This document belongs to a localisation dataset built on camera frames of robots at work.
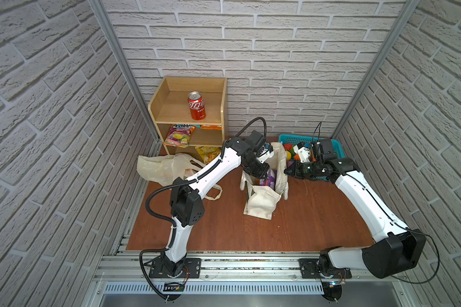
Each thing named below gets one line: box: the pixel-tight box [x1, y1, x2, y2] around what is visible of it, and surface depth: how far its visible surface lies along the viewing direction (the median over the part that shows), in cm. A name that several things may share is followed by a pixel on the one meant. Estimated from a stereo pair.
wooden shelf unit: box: [147, 76, 229, 156], surface depth 94 cm
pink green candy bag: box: [162, 124, 196, 148], surface depth 94 cm
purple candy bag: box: [265, 168, 278, 191], surface depth 83 cm
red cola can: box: [187, 91, 206, 121], surface depth 77 cm
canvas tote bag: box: [239, 141, 289, 221], surface depth 79 cm
